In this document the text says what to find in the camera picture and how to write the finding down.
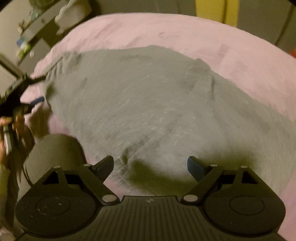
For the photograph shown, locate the grey knit pants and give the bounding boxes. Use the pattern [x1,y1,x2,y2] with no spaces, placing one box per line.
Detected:
[44,46,295,196]

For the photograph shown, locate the person's left hand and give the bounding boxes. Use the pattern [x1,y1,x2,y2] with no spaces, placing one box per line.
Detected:
[1,113,35,172]

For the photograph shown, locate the dark dresser shelf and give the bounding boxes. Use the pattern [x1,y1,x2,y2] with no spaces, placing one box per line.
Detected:
[0,0,70,77]

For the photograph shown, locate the grey cloth on dresser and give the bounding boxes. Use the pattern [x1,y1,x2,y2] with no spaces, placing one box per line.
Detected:
[55,0,92,35]

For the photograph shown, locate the yellow curtain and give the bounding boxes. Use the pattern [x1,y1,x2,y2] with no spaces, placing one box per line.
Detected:
[195,0,240,27]

